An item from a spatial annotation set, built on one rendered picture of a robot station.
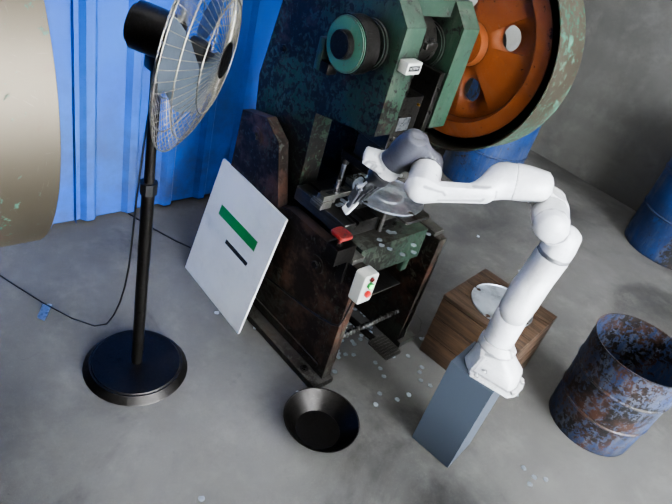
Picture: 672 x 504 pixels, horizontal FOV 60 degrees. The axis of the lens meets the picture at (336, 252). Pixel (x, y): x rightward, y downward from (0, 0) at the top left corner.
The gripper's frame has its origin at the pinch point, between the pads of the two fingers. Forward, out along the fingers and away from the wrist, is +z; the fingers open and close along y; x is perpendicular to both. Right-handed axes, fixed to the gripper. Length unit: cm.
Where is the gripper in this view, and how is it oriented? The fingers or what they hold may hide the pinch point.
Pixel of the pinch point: (350, 205)
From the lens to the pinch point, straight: 196.0
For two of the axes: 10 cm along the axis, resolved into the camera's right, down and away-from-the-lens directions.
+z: -5.0, 4.7, 7.3
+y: 7.3, -2.2, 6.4
